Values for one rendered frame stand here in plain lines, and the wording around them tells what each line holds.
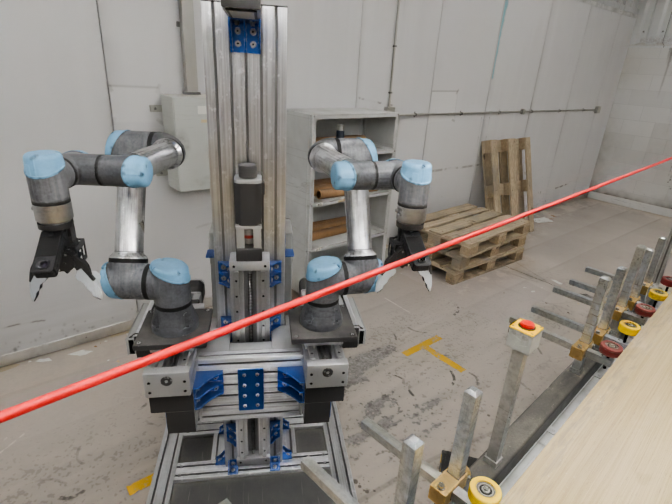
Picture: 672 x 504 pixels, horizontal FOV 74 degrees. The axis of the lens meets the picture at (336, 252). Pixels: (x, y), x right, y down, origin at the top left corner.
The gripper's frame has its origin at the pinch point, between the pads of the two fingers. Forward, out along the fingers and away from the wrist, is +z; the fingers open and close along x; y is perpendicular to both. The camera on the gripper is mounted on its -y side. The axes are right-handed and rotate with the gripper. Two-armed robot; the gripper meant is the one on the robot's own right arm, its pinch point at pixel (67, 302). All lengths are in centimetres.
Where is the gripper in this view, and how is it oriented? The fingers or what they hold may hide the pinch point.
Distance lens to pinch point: 125.3
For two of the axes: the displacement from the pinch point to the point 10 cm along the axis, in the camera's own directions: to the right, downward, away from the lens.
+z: -0.6, 9.2, 3.8
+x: -9.9, 0.1, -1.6
